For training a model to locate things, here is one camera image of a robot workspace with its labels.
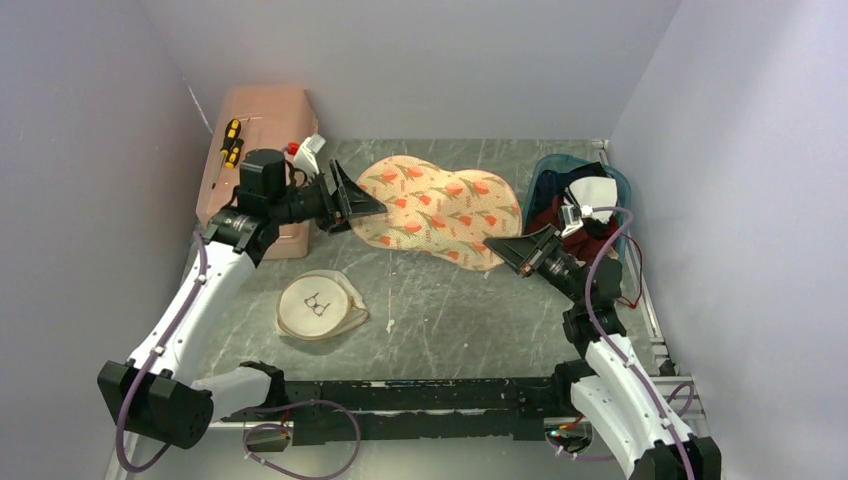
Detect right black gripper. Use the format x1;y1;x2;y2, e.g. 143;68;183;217
484;223;586;306

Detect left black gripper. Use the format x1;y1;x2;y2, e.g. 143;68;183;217
269;158;386;236

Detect dark red bra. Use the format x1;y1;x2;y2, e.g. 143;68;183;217
523;196;619;262

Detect patterned beige oven mitt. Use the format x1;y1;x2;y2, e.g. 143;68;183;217
351;155;523;272

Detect white mesh laundry bag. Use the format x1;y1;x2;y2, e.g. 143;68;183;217
275;270;370;341

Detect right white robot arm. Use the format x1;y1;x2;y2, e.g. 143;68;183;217
483;226;722;479

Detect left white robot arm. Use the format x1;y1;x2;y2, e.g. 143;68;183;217
97;149;387;449

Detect navy blue cloth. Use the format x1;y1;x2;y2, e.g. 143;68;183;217
529;163;610;216

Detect teal plastic basket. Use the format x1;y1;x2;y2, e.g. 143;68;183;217
522;154;631;231

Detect pink plastic storage box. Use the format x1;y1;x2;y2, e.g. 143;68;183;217
196;85;317;265

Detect yellow black screwdriver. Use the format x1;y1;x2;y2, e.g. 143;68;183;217
211;138;244;189
220;118;242;152

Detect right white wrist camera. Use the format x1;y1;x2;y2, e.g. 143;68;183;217
558;203;593;239

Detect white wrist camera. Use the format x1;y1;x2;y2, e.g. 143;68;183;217
558;203;593;239
285;133;326;175

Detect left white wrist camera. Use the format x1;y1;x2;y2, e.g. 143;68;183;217
285;133;326;175

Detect red thin wire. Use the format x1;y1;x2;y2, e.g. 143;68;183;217
616;233;646;309

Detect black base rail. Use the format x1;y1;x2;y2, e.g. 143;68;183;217
224;377;579;446

